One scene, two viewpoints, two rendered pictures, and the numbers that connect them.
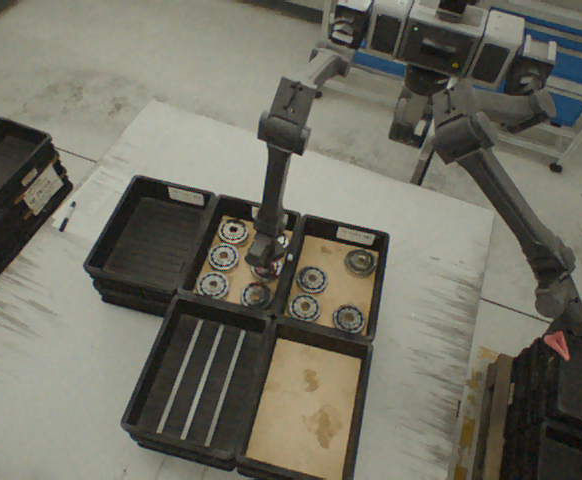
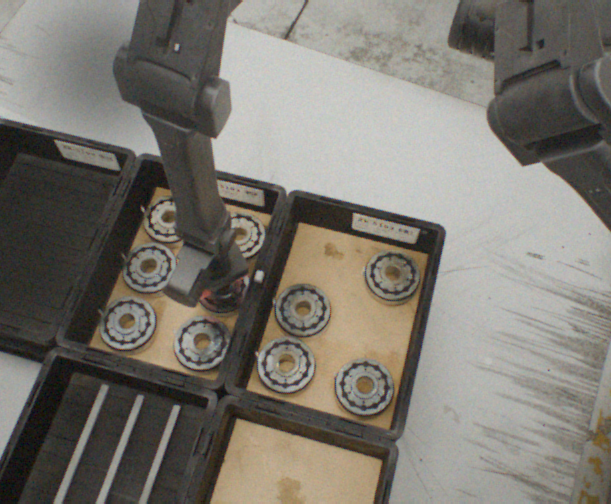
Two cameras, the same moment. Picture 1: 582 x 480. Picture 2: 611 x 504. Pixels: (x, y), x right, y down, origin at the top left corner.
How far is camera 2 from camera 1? 0.44 m
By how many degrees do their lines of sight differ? 10
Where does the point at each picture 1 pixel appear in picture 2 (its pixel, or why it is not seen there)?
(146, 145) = (43, 50)
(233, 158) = not seen: hidden behind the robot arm
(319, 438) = not seen: outside the picture
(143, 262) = (14, 276)
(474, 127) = (585, 97)
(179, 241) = (78, 236)
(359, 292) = (388, 332)
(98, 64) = not seen: outside the picture
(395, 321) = (455, 374)
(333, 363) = (332, 467)
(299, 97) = (188, 18)
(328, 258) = (336, 267)
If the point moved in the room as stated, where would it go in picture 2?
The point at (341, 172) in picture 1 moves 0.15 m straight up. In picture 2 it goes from (378, 93) to (385, 50)
